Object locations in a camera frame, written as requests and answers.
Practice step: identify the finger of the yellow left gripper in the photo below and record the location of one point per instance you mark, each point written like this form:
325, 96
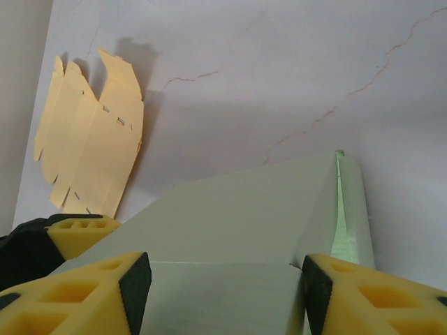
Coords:
84, 237

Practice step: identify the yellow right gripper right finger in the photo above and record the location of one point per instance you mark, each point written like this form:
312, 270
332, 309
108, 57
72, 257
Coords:
384, 303

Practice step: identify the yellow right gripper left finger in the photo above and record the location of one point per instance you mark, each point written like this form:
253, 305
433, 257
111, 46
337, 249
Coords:
70, 300

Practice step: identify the yellow paper box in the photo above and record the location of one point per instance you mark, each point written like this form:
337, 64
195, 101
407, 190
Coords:
91, 146

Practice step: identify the light green paper box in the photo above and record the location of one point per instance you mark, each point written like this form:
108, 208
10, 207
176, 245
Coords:
227, 216

